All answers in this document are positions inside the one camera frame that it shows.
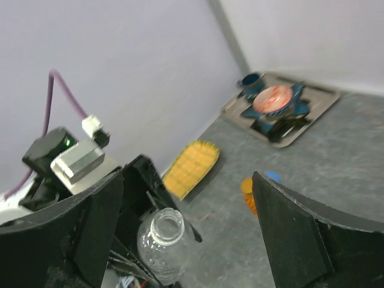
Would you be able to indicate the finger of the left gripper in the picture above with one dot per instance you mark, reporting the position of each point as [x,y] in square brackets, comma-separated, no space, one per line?
[165,223]
[125,263]

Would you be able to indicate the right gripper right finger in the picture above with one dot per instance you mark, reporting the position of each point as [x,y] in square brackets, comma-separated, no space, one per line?
[310,244]

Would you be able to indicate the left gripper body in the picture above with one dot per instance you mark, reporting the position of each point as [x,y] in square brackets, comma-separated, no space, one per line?
[143,192]

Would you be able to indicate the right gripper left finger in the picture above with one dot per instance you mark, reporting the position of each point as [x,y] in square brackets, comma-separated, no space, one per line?
[66,244]

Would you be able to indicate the clear Pocari Sweat bottle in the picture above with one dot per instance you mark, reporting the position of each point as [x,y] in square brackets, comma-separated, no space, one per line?
[166,260]

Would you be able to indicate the blue water bottle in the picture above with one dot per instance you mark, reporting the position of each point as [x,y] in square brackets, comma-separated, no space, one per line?
[274,176]

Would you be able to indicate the orange drink bottle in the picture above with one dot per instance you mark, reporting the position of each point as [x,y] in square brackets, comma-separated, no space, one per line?
[247,191]

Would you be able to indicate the yellow woven plate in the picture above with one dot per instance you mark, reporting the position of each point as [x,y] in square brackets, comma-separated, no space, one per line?
[192,164]

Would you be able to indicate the blue ceramic cup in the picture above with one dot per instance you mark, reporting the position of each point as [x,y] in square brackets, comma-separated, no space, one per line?
[251,84]

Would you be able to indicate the metal tray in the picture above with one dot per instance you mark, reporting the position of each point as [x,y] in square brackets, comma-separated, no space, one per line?
[319,98]

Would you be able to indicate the blue star-shaped dish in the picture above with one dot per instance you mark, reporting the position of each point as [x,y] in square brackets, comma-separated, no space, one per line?
[297,109]

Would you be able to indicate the red patterned bowl on tray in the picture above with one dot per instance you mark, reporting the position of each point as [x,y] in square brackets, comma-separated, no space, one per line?
[273,100]

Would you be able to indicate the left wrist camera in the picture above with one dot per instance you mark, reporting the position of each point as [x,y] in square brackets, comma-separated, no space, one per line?
[82,165]

